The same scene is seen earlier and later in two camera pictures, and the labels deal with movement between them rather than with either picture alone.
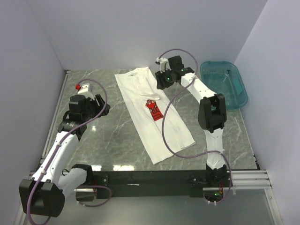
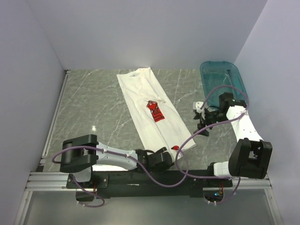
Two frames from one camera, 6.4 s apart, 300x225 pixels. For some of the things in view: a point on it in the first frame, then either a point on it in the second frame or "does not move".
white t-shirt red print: [147, 104] does not move
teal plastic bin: [223, 77] does not move
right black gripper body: [164, 79] to [210, 117]
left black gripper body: [93, 108] to [158, 170]
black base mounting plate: [157, 183] does not move
